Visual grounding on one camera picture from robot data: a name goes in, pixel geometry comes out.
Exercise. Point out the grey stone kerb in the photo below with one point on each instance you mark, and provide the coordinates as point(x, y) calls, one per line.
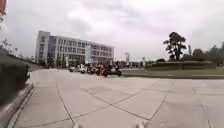
point(13, 107)

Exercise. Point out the long low hedge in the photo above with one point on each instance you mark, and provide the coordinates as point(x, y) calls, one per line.
point(180, 65)

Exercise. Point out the large grey glass-fronted building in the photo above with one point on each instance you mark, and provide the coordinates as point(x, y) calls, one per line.
point(66, 50)

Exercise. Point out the dark green clipped hedge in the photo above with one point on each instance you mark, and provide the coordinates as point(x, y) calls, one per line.
point(11, 80)

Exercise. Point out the grey paved plaza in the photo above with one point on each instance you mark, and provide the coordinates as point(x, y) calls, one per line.
point(100, 100)

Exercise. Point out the grass strip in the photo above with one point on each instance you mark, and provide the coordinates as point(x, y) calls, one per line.
point(173, 72)

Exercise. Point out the row of trees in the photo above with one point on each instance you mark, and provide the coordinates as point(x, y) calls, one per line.
point(210, 55)

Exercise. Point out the row of parked scooters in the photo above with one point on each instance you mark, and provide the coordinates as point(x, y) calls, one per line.
point(106, 71)

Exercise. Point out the robot's own part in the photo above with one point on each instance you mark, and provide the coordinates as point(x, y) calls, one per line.
point(76, 125)
point(140, 125)

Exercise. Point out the tall dark tree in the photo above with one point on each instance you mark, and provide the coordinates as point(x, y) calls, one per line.
point(175, 45)

